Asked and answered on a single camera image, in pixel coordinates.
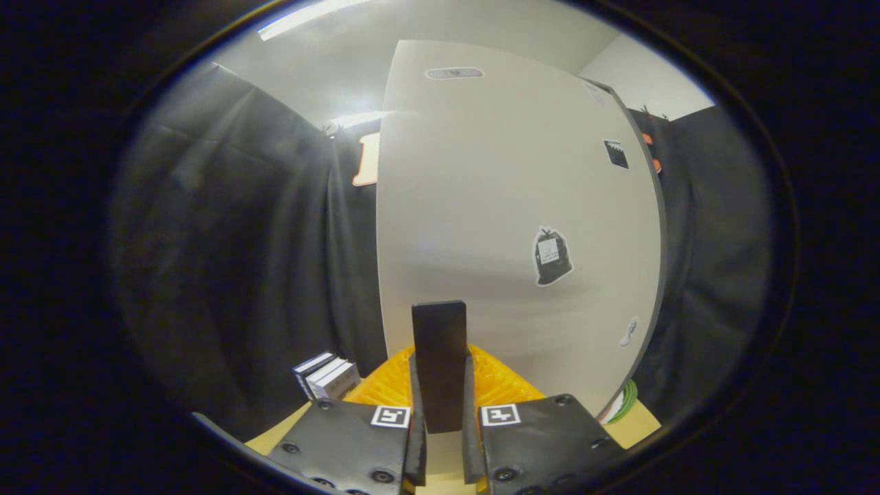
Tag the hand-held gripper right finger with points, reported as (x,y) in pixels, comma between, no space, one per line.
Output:
(454,364)

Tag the black backdrop cloth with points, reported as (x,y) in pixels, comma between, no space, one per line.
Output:
(240,240)

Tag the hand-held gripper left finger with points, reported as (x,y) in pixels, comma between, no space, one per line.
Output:
(426,364)

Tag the white shoe cabinet door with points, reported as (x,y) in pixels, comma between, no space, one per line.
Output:
(495,192)

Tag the green striped object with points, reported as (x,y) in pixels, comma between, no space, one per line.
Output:
(624,405)

